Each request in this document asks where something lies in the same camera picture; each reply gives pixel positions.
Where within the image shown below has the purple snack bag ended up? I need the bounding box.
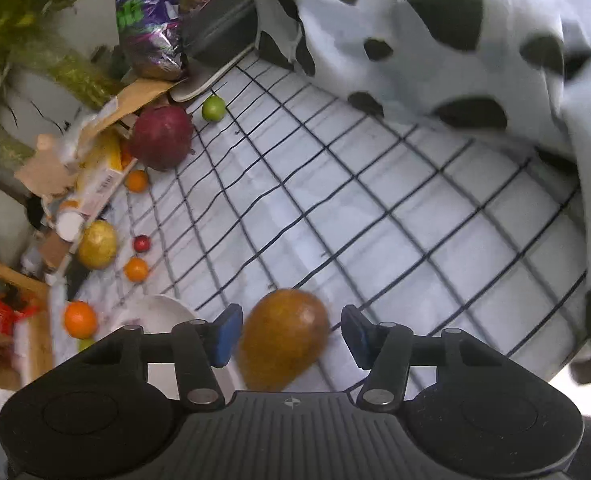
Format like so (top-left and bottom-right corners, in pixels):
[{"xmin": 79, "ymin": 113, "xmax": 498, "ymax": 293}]
[{"xmin": 116, "ymin": 0, "xmax": 184, "ymax": 81}]

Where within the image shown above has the small green lime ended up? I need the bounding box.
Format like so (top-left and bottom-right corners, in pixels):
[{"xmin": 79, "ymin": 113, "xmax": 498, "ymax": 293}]
[{"xmin": 201, "ymin": 94, "xmax": 226, "ymax": 122}]

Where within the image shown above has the black zip case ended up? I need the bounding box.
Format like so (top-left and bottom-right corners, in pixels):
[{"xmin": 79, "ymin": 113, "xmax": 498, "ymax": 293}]
[{"xmin": 181, "ymin": 0, "xmax": 258, "ymax": 68}]

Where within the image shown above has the dark red cabbage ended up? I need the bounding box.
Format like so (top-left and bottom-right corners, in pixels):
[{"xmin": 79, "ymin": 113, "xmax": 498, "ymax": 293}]
[{"xmin": 128, "ymin": 105, "xmax": 195, "ymax": 171}]

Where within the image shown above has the white round jar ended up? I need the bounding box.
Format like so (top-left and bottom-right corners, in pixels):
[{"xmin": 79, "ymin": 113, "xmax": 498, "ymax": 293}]
[{"xmin": 55, "ymin": 210, "xmax": 85, "ymax": 243}]

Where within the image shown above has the cow print blanket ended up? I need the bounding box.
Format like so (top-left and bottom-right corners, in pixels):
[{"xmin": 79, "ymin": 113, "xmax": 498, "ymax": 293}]
[{"xmin": 253, "ymin": 0, "xmax": 591, "ymax": 384}]

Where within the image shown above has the white floral plate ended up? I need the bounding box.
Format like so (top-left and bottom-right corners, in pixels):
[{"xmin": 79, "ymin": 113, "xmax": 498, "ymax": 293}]
[{"xmin": 106, "ymin": 294, "xmax": 237, "ymax": 402}]

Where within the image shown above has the wooden chair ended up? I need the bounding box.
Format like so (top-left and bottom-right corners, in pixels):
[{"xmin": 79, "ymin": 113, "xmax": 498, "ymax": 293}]
[{"xmin": 0, "ymin": 263, "xmax": 54, "ymax": 391}]

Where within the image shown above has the yellow white box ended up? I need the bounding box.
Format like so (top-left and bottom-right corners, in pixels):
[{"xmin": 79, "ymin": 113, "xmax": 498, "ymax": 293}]
[{"xmin": 75, "ymin": 128, "xmax": 135, "ymax": 218}]

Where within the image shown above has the yellow round melon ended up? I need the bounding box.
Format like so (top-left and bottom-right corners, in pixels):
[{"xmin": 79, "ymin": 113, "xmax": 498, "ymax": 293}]
[{"xmin": 76, "ymin": 220, "xmax": 118, "ymax": 270}]

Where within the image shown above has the brown mango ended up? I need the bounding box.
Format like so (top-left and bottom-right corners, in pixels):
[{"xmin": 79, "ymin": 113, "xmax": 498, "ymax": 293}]
[{"xmin": 237, "ymin": 288, "xmax": 330, "ymax": 392}]

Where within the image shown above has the large orange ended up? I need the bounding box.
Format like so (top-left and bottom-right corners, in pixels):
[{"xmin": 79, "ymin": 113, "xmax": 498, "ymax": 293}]
[{"xmin": 62, "ymin": 301, "xmax": 98, "ymax": 339}]

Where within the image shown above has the small red fruit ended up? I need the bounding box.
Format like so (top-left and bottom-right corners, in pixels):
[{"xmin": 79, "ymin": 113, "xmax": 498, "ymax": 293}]
[{"xmin": 133, "ymin": 234, "xmax": 151, "ymax": 254}]

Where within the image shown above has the white tray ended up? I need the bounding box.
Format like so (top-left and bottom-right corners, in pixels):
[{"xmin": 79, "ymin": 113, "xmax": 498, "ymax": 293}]
[{"xmin": 166, "ymin": 44, "xmax": 253, "ymax": 103}]

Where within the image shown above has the small orange kumquat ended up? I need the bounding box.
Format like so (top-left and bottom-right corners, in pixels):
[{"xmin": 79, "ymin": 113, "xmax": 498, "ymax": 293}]
[{"xmin": 123, "ymin": 257, "xmax": 149, "ymax": 283}]

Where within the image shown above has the brown paper envelope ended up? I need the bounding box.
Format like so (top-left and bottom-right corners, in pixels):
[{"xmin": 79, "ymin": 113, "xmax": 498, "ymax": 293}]
[{"xmin": 78, "ymin": 78, "xmax": 178, "ymax": 150}]

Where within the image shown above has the checked white tablecloth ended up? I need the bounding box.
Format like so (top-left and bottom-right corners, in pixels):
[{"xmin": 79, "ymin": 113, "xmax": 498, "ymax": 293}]
[{"xmin": 69, "ymin": 54, "xmax": 585, "ymax": 378}]

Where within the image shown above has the small orange tangerine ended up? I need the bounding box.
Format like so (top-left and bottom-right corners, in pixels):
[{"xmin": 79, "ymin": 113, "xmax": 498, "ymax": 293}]
[{"xmin": 124, "ymin": 169, "xmax": 149, "ymax": 194}]

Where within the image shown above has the green plum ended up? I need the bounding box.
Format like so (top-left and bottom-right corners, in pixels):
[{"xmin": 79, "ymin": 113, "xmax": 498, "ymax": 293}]
[{"xmin": 78, "ymin": 338, "xmax": 95, "ymax": 352}]

